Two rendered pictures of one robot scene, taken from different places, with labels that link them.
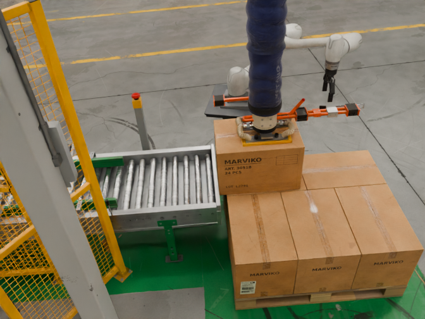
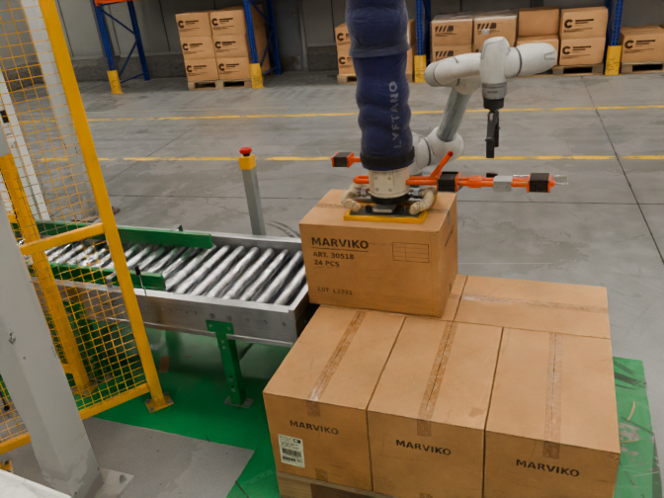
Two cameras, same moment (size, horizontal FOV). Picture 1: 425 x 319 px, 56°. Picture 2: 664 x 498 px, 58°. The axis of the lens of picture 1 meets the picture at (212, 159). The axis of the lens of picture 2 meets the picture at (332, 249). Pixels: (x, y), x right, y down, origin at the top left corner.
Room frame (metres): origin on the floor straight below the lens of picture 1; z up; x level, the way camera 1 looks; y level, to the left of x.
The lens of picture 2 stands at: (-0.01, -1.09, 1.97)
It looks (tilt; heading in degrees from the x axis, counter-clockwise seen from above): 26 degrees down; 24
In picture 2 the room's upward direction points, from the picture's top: 6 degrees counter-clockwise
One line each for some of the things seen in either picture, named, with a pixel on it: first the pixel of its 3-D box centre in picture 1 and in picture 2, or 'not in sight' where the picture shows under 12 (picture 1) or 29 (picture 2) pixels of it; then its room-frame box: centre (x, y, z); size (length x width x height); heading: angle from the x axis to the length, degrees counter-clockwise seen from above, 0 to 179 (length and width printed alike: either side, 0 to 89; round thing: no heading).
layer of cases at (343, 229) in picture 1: (307, 218); (449, 374); (1.99, -0.69, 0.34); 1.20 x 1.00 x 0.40; 91
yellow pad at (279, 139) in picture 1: (266, 137); (384, 211); (2.19, -0.38, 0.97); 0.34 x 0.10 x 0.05; 90
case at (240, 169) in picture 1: (256, 154); (382, 248); (2.29, -0.33, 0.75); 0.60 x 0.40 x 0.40; 91
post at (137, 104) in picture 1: (146, 147); (259, 237); (2.76, 0.57, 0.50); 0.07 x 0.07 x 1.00; 1
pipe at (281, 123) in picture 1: (264, 125); (389, 194); (2.29, -0.38, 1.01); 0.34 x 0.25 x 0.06; 90
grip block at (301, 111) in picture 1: (300, 114); (448, 181); (2.29, -0.63, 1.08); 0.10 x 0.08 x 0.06; 0
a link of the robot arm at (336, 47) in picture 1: (336, 47); (497, 59); (2.31, -0.81, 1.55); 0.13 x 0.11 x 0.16; 125
